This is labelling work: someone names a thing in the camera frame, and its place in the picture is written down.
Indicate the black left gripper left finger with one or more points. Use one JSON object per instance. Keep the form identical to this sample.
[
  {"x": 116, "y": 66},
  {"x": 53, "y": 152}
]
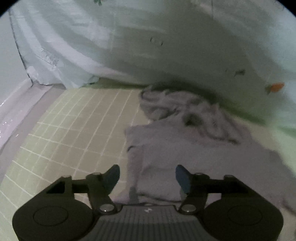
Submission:
[{"x": 99, "y": 187}]

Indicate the grey fleece garment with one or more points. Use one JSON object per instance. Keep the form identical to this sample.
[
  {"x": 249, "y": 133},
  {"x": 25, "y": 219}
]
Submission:
[{"x": 187, "y": 130}]

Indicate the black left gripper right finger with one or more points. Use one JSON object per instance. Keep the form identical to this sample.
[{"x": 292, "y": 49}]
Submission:
[{"x": 195, "y": 189}]

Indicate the pale green storage bag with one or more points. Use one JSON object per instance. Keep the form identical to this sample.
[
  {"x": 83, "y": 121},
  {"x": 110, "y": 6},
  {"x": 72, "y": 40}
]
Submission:
[{"x": 243, "y": 51}]

